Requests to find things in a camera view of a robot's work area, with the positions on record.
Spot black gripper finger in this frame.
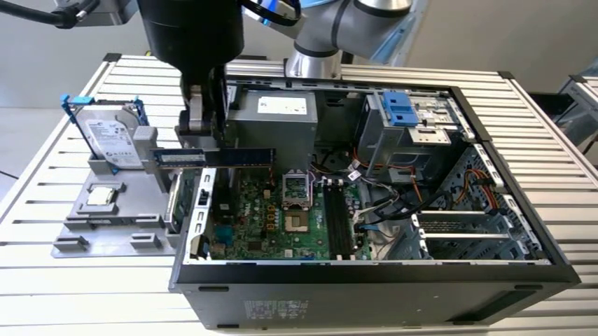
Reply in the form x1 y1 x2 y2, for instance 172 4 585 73
174 83 225 168

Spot dark green RAM stick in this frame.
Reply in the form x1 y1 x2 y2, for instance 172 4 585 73
148 146 276 169
66 216 162 227

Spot grey power supply unit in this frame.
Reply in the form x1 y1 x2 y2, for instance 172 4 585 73
225 89 319 172

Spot hard disk in blue carrier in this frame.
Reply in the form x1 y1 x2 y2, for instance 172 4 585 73
58 94 150 172

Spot green graphics card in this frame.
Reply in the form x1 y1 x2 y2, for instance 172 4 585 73
166 167 204 234

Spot grey plastic parts rack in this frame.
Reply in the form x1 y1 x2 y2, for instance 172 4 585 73
49 125 206 260

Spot silver CPU socket cover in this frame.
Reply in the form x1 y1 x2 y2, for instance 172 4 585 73
281 169 313 210

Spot green motherboard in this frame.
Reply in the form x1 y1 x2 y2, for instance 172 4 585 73
206 167 375 262

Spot silver CPU chip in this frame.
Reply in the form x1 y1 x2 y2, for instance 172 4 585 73
86 187 116 206

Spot thin metal locking lever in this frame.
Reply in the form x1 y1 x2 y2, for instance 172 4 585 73
306 174 324 211

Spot CPU socket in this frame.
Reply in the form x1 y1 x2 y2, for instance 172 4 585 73
284 209 309 235

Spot blue plastic drive latch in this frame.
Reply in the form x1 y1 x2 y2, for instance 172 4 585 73
380 90 416 127

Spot silver drive cage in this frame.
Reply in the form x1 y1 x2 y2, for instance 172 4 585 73
357 89 464 183

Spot black open PC case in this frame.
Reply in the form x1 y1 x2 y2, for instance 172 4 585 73
166 73 580 330

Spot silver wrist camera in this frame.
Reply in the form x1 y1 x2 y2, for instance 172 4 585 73
49 0 137 27

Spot thick black camera cable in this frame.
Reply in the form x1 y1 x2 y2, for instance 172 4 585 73
0 0 76 29

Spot thin orange wire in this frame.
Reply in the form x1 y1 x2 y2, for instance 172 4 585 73
391 164 424 203

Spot black cable bundle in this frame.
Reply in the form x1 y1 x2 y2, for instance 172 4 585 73
361 188 452 225

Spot orange yellow power wires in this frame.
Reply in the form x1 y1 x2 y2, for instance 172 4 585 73
447 167 511 215

